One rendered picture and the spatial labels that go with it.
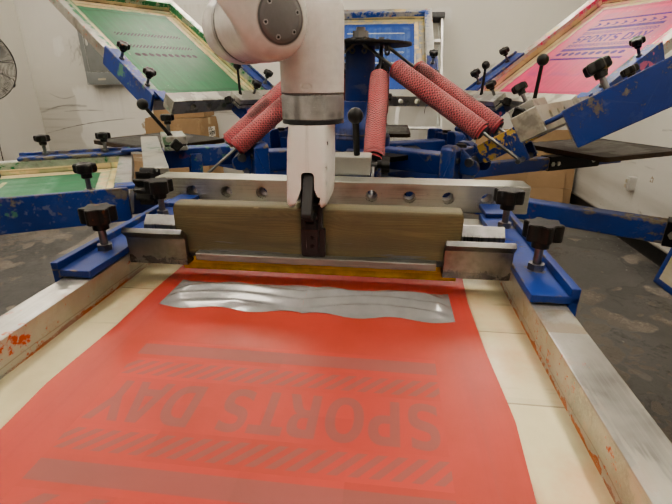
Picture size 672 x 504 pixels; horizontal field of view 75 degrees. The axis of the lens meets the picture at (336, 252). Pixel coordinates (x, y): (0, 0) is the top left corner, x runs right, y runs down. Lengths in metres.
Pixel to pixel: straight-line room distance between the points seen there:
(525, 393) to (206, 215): 0.43
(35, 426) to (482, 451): 0.35
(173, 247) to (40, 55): 5.42
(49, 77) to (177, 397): 5.63
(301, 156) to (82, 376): 0.32
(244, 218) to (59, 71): 5.35
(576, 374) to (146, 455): 0.34
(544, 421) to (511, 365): 0.07
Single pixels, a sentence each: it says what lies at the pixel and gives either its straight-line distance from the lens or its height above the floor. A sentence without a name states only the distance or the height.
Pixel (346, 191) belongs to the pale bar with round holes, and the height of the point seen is 1.02.
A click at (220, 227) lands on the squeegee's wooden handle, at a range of 0.61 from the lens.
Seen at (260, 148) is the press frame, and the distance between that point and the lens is 1.23.
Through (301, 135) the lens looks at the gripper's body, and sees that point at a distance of 0.51.
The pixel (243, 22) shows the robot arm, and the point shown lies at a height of 1.26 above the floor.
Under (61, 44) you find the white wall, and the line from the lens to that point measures 5.83.
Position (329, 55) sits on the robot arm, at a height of 1.24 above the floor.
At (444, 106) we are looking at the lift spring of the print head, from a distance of 1.18.
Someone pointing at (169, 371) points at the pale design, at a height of 0.96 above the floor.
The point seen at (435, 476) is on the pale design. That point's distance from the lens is 0.35.
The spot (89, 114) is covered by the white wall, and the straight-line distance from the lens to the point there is 5.75.
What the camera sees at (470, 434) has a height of 0.96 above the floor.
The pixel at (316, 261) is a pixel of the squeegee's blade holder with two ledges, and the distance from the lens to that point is 0.57.
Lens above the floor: 1.22
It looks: 22 degrees down
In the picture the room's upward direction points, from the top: straight up
